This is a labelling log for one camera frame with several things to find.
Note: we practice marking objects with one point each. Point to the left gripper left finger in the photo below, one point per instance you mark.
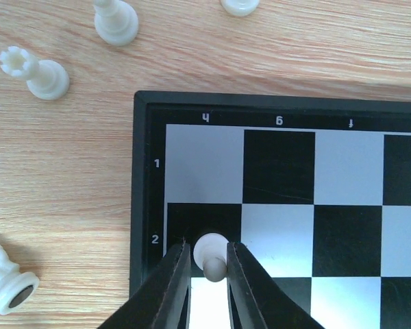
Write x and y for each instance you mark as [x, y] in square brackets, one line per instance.
[163, 300]

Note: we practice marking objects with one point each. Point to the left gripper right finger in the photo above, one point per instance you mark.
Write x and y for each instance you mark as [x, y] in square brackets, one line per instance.
[255, 301]

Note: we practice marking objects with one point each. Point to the white pawn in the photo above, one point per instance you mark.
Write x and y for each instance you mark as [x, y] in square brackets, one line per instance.
[210, 255]

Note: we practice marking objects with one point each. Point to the black white chessboard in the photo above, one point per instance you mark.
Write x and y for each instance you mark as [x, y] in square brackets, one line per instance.
[319, 190]

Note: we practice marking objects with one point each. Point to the white knight lying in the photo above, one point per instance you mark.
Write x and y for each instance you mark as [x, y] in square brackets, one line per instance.
[15, 287]

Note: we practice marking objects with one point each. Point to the white piece far left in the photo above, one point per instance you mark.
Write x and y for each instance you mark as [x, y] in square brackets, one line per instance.
[45, 79]

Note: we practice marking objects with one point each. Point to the white piece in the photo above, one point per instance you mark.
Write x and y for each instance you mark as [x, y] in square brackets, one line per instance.
[116, 22]
[45, 79]
[239, 8]

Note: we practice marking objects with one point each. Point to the white piece back left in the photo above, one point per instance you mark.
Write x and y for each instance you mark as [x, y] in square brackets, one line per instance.
[116, 22]

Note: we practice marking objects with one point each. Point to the white piece top left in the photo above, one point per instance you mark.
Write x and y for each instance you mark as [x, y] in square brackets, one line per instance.
[239, 8]

